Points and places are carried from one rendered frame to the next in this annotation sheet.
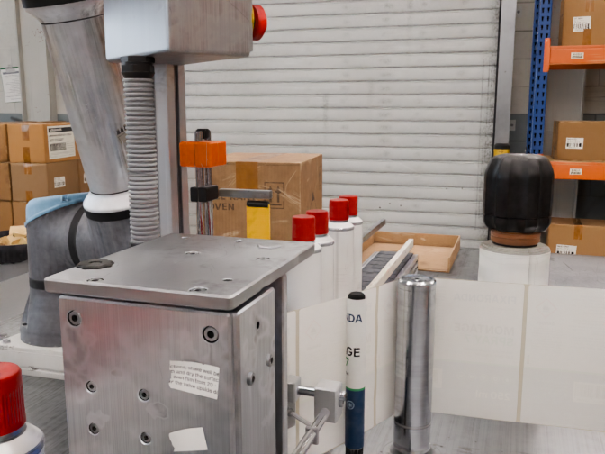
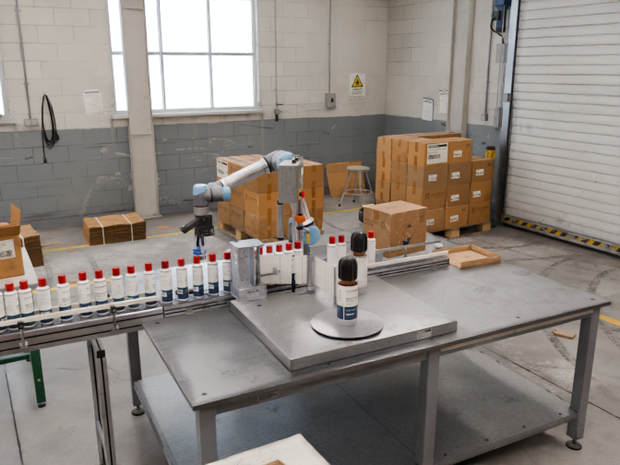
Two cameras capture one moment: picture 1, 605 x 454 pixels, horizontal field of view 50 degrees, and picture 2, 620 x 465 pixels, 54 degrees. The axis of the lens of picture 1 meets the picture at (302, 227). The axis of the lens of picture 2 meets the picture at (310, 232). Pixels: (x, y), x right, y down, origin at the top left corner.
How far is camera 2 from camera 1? 2.57 m
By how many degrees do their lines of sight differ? 44
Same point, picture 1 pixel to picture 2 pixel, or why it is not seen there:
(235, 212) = (373, 227)
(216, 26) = (288, 197)
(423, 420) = (309, 284)
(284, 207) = (385, 229)
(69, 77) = not seen: hidden behind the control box
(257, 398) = (243, 260)
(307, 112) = not seen: outside the picture
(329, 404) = (277, 271)
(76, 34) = not seen: hidden behind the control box
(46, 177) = (423, 174)
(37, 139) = (421, 151)
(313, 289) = (331, 256)
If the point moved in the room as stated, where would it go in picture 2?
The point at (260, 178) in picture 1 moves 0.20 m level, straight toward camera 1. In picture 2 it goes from (379, 217) to (359, 223)
